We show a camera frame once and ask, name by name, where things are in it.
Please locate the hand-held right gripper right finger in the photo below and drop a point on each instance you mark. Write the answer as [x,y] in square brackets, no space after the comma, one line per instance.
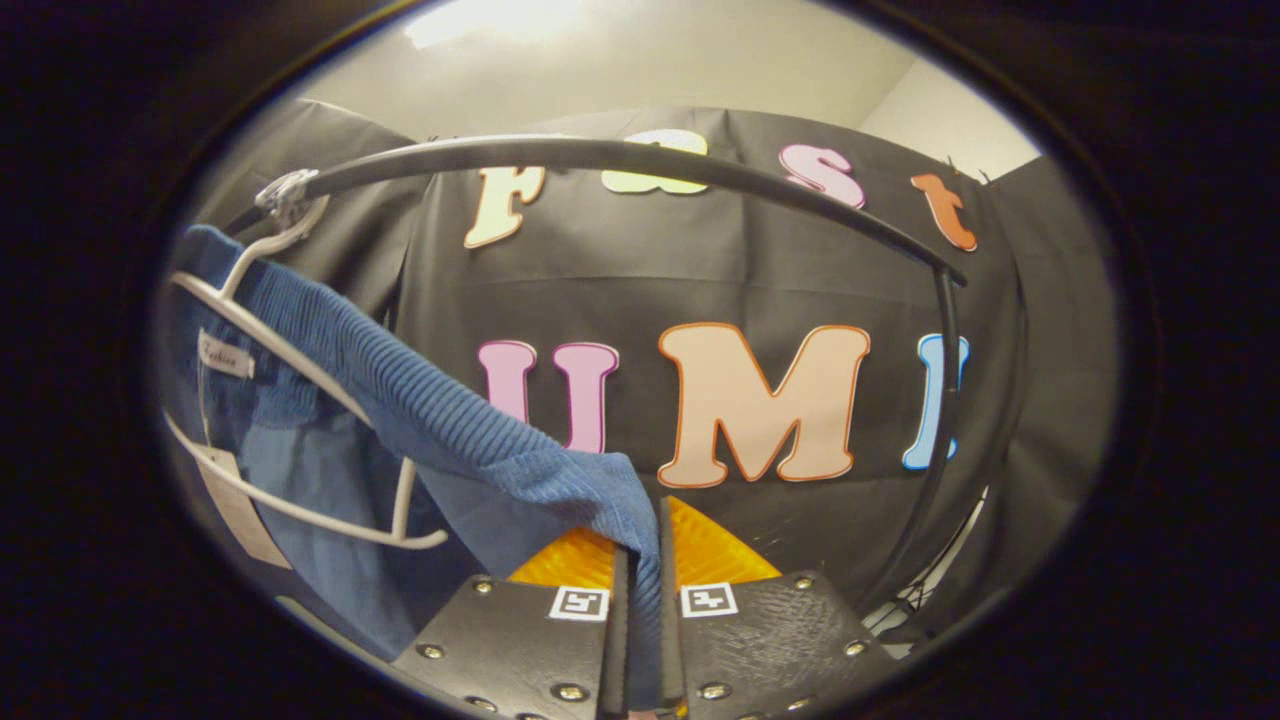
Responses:
[668,600]

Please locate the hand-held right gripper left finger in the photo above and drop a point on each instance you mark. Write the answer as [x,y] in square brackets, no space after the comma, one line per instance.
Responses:
[616,640]

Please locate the blue ribbed shirt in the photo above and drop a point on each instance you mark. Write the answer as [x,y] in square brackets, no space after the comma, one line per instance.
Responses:
[450,430]

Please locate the white plastic clothes hanger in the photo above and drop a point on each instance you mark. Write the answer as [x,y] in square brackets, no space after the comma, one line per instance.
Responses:
[403,505]

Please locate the black clothes rack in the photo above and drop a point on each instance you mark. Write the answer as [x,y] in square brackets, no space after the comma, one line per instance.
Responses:
[600,152]

